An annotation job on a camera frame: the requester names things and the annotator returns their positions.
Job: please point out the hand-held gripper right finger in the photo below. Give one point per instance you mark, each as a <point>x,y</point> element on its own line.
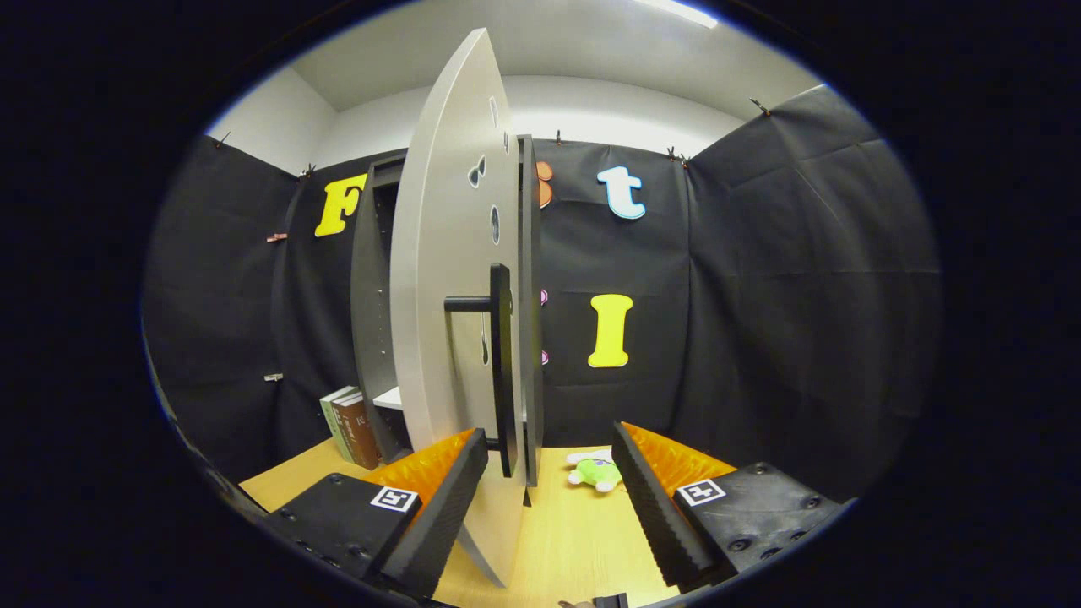
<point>654,515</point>

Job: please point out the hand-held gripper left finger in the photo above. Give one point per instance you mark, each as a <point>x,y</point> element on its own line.
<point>439,523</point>

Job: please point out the green book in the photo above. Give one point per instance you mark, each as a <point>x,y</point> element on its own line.
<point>331,422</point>

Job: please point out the green plush toy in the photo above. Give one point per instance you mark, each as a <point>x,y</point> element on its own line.
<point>598,474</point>

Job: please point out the brown book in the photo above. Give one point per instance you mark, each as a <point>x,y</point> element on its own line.
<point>359,431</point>

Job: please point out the long ceiling light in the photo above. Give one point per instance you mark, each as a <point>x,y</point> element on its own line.
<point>680,12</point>

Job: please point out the dark grey cabinet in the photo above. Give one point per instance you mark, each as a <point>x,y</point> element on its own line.
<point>372,279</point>

